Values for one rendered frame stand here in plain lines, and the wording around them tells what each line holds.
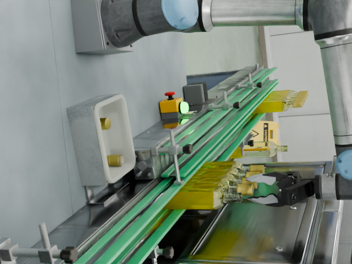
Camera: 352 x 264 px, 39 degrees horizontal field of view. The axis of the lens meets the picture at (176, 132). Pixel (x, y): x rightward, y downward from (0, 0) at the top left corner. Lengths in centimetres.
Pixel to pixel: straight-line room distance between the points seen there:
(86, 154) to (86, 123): 9
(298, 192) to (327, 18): 48
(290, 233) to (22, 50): 89
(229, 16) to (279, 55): 600
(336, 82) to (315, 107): 622
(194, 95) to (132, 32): 79
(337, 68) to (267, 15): 27
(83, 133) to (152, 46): 65
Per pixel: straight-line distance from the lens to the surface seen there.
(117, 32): 141
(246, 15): 144
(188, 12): 137
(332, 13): 127
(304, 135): 762
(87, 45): 141
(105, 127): 141
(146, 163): 151
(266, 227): 156
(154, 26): 137
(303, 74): 743
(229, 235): 153
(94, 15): 141
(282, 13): 142
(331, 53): 127
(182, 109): 188
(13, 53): 122
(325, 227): 155
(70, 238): 123
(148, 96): 182
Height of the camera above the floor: 152
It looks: 22 degrees down
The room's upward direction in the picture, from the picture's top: 87 degrees clockwise
